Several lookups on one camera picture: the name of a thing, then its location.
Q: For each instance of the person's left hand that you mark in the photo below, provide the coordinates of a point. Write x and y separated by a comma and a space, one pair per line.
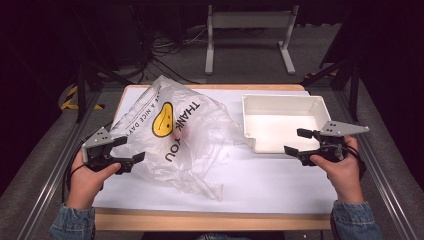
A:
85, 183

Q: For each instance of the yellow black hazard tape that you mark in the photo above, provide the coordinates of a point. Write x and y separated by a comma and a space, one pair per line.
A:
68, 100

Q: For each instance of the black metal stand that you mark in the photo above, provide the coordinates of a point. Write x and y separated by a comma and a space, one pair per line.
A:
354, 90
81, 90

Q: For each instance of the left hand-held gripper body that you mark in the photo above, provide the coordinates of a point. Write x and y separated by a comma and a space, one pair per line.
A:
96, 146

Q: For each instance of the person's right hand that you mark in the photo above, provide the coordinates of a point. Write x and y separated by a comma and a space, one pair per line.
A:
343, 176

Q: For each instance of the white table sheet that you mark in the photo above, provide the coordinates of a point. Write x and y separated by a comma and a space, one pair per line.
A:
260, 183

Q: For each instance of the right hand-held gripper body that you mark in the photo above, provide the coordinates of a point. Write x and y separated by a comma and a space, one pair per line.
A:
331, 141

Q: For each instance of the white metal stand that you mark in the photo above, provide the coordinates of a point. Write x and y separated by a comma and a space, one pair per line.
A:
250, 20

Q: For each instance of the wooden table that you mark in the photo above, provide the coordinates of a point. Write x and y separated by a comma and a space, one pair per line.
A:
206, 221

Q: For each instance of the white plastic bin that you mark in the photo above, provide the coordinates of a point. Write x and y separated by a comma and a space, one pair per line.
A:
283, 130

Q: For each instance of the clear plastic bag yellow smiley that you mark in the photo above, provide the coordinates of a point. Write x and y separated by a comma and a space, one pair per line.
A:
200, 133

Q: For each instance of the aluminium rail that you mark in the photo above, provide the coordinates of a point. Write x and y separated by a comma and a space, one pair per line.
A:
380, 173
53, 173

